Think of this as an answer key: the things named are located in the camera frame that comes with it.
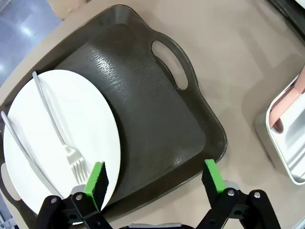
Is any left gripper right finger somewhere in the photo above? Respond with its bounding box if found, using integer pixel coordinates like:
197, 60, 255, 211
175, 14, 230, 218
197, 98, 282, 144
197, 159, 282, 229

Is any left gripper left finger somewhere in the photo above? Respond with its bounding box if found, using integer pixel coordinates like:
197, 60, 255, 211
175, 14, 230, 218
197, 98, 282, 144
35, 161, 112, 229

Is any dark plastic serving tray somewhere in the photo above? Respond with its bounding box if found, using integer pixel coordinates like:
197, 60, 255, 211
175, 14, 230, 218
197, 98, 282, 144
0, 4, 227, 221

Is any white round dinner plate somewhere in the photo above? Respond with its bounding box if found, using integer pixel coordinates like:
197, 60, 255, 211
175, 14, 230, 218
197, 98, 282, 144
3, 69, 122, 226

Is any rectangular stainless steel container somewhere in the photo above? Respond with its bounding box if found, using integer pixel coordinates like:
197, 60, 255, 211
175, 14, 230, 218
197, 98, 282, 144
254, 71, 305, 186

